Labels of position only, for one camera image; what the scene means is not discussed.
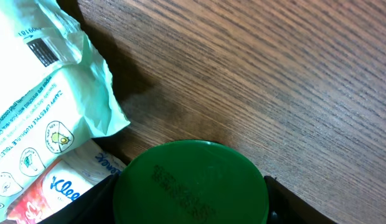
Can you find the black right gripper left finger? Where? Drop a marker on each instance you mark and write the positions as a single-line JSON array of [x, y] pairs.
[[93, 207]]

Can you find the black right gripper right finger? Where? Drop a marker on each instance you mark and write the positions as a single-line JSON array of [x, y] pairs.
[[287, 208]]

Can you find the red Kleenex tissue pack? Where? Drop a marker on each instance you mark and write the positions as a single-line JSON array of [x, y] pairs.
[[70, 176]]

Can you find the green lid jar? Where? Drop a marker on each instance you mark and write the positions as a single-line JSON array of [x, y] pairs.
[[191, 181]]

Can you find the mint green wipes pack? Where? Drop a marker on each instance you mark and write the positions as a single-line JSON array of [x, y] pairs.
[[55, 92]]

